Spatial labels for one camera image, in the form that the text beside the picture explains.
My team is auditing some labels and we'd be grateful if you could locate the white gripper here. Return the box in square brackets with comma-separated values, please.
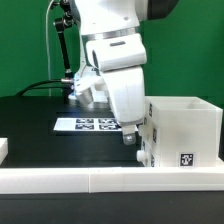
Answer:
[86, 33, 147, 145]

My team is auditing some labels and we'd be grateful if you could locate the white front drawer box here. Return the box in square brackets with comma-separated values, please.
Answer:
[136, 140, 155, 167]

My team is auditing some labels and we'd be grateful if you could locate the white drawer box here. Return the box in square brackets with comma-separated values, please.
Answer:
[138, 117, 157, 142]
[136, 140, 155, 167]

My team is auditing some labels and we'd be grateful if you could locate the white drawer cabinet frame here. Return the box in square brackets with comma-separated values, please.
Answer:
[142, 96, 223, 167]

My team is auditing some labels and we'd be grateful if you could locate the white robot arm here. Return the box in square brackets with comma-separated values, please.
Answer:
[69, 0, 179, 145]

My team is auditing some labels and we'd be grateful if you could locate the white marker sheet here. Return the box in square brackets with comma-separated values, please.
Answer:
[53, 118, 121, 132]

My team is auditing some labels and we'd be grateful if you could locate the white front border rail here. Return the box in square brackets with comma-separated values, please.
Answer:
[0, 166, 224, 194]

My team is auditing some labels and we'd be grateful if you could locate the white border rail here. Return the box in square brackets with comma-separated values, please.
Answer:
[0, 166, 224, 194]
[0, 138, 8, 165]

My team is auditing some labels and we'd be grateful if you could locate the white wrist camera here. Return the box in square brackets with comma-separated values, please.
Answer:
[74, 75, 107, 105]

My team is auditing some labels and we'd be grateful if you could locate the black cable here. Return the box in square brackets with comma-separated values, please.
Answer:
[15, 79, 64, 97]

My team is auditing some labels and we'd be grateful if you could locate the white cable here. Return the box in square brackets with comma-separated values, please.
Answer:
[45, 0, 54, 81]

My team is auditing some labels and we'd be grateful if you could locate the white left border rail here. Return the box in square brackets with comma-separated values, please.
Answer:
[0, 138, 8, 165]

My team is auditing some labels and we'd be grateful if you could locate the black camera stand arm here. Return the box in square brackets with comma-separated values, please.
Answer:
[53, 0, 83, 88]

